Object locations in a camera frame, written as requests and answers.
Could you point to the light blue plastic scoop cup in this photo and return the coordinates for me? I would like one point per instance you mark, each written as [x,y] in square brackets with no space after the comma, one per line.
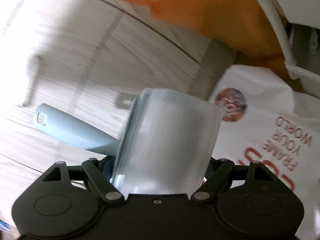
[165,147]

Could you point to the orange fabric tote bag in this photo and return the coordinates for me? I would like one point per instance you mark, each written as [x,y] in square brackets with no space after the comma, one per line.
[241,24]

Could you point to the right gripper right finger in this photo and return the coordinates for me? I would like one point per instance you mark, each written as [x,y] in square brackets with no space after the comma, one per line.
[220,172]

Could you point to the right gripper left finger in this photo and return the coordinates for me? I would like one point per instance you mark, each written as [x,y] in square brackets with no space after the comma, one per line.
[107,192]

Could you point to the white metal rack frame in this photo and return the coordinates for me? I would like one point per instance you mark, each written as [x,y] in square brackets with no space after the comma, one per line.
[295,23]

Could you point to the white printed plastic bag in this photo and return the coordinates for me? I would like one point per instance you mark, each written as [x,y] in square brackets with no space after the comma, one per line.
[265,120]

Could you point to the right cabinet door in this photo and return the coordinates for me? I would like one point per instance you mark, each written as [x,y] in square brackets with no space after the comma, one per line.
[140,7]

